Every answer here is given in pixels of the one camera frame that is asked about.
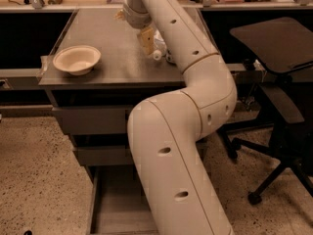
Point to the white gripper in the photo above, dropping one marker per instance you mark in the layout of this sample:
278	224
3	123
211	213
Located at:
138	20

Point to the blue label plastic bottle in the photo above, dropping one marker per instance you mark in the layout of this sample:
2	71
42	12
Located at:
159	45

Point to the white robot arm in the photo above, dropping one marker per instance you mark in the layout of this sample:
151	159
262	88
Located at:
163	130

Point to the grey drawer cabinet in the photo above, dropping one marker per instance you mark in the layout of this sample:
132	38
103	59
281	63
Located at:
123	64

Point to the top grey drawer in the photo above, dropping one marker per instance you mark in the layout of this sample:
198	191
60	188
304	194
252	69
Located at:
92	112

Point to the grey drawer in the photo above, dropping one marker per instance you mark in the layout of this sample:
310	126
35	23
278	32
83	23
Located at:
118	203
92	112
102	149

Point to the middle grey drawer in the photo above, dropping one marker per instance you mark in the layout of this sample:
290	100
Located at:
102	149

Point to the bottom grey drawer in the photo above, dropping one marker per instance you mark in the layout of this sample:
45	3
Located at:
118	203

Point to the green white soda can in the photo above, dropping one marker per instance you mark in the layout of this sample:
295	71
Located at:
169	58

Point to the white paper bowl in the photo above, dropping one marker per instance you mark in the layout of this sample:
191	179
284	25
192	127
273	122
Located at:
77	60

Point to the black office chair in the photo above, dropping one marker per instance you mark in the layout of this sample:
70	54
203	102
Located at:
283	46

